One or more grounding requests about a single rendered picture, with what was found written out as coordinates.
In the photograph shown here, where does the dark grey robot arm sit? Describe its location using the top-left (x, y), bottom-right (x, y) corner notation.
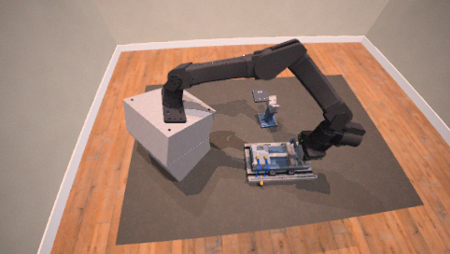
top-left (162, 38), bottom-right (366, 151)

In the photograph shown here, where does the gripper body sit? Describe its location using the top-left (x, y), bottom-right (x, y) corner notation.
top-left (301, 131), bottom-right (327, 160)

